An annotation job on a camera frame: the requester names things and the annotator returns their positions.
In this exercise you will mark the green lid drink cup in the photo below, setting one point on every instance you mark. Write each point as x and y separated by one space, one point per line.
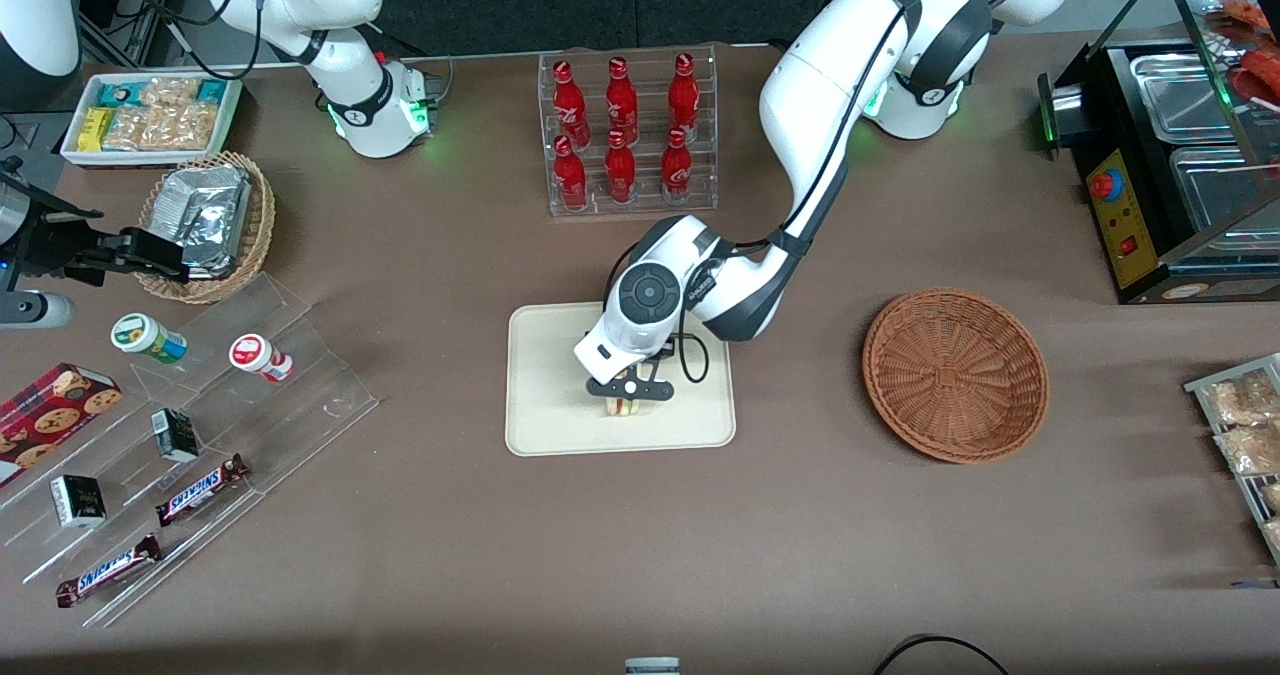
140 335

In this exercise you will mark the grey box at table edge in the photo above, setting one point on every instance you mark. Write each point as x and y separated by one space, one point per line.
652 666

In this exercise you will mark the tan wicker basket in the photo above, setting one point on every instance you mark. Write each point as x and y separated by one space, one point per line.
258 225

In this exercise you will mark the yellow snack bar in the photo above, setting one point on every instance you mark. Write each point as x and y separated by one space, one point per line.
96 129

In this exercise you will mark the brown wicker basket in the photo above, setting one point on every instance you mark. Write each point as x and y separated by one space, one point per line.
955 375

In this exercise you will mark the orange fried food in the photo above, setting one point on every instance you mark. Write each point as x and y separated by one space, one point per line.
1255 65

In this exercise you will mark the red plaid cookie box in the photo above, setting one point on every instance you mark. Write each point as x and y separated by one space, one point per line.
50 420

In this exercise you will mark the white rectangular snack bin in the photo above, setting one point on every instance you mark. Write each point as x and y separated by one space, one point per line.
75 153

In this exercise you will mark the red cola bottle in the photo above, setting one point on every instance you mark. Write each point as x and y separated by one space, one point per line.
622 103
570 177
620 170
684 97
677 167
570 107

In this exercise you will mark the clear acrylic bottle rack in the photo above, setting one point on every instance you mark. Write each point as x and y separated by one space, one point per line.
645 205

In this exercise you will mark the clear bag of pastry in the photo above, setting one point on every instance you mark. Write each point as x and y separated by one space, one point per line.
1274 535
1240 400
1272 497
1250 450

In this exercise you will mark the red lid drink cup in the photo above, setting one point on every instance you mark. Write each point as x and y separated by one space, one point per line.
255 355

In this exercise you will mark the black hot food case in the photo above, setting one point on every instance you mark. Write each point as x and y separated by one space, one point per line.
1130 245

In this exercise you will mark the brown Snickers bar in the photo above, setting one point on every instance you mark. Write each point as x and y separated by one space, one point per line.
108 571
200 490

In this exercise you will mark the silver foil package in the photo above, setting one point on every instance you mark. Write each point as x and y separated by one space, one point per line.
215 245
195 195

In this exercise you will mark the cream plastic tray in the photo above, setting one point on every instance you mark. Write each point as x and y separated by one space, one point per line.
550 395

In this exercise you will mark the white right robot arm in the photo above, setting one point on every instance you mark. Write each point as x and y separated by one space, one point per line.
350 85

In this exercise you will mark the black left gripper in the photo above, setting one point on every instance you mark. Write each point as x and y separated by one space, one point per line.
668 352

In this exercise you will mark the teal snack packet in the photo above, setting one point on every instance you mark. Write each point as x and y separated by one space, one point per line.
211 91
120 95

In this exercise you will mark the clear acrylic stepped display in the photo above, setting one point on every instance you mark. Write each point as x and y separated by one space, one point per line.
290 425

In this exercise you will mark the small black carton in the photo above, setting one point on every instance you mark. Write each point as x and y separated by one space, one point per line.
78 501
175 435

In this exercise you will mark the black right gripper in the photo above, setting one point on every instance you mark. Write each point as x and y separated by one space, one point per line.
52 239

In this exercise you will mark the steel food pan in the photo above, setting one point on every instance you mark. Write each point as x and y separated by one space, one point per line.
1220 195
1180 95

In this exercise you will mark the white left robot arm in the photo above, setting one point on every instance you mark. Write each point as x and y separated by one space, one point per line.
810 105

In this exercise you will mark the clear bag of crackers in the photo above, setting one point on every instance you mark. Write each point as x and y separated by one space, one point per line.
127 128
180 127
170 91

